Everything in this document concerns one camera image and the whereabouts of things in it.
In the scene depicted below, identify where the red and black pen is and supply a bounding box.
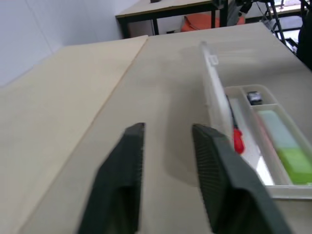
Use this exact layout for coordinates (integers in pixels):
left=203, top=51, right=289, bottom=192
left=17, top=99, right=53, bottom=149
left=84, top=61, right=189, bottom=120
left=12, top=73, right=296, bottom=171
left=226, top=95, right=245, bottom=155

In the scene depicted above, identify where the white plastic pencil case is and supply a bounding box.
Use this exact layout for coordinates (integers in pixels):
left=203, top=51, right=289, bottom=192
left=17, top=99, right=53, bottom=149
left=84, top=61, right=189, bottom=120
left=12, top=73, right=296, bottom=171
left=199, top=40, right=312, bottom=201

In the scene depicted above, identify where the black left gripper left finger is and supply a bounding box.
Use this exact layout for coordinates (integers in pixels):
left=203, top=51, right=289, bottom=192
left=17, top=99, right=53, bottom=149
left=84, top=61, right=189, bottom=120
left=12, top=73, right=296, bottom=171
left=78, top=122, right=146, bottom=234

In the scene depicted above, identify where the black eraser with wrapper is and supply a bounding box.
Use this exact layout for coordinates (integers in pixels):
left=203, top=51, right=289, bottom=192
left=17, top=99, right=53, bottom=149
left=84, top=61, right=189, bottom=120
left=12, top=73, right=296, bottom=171
left=246, top=91, right=264, bottom=106

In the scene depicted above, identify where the orange object under table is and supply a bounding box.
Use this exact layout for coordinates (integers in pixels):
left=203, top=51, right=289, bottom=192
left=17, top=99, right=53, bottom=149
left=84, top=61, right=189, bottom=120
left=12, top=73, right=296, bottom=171
left=180, top=14, right=245, bottom=32

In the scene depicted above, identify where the dark rounded shape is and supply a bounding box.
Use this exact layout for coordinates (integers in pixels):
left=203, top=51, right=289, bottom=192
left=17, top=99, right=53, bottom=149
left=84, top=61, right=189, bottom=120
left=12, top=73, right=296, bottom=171
left=297, top=14, right=312, bottom=71

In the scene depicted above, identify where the black metal frame rack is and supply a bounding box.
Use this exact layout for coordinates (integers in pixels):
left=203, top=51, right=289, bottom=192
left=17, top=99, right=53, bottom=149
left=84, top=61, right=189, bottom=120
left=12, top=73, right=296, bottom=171
left=264, top=0, right=312, bottom=52

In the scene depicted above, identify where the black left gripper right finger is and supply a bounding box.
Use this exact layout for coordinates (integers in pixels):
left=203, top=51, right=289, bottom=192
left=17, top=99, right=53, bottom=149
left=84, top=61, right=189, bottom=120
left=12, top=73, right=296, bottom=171
left=192, top=123, right=293, bottom=234

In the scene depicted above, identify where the green highlighter pen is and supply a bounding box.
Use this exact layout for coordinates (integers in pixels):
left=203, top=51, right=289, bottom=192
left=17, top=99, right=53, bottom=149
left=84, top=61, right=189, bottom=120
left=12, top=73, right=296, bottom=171
left=257, top=110, right=312, bottom=185

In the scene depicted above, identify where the black framed wooden table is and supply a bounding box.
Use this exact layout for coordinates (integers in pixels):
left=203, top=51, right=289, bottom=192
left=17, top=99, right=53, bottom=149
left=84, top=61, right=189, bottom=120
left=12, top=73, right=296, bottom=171
left=115, top=0, right=229, bottom=39

